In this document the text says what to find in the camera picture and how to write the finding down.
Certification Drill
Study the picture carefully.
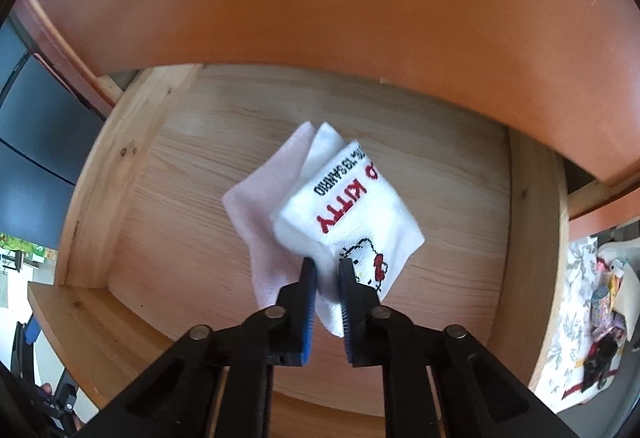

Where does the white cartoon sock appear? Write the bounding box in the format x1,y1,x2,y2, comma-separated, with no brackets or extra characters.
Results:
270,122,426,339

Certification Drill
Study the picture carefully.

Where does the white plastic bag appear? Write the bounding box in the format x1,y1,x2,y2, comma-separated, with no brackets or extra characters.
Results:
597,240,640,279

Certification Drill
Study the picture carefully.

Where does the pale pink sock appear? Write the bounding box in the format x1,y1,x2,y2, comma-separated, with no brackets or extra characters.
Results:
221,122,321,311

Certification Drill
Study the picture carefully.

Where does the colourful toy clutter pile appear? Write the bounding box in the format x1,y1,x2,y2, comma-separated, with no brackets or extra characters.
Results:
590,250,640,344

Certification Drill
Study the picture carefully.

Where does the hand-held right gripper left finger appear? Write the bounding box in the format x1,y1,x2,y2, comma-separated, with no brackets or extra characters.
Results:
87,256,319,438

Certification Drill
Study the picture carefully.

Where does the black red toy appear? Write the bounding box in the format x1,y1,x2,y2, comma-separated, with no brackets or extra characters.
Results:
580,334,622,393

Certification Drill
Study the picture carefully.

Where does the grey floral white quilt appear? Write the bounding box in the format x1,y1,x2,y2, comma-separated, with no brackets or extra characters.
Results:
530,238,613,401

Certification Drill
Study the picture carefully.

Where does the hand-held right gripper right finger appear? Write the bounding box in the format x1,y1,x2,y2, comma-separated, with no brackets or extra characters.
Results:
337,258,573,438

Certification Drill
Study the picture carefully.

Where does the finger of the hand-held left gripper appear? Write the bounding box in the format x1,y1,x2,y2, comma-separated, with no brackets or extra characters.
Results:
30,365,81,426
11,318,46,381

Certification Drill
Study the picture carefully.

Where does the wooden nightstand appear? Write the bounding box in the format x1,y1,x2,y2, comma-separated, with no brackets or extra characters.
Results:
9,0,640,241

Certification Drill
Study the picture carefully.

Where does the dark blue wardrobe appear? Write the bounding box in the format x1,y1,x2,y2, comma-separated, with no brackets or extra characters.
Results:
0,12,108,251

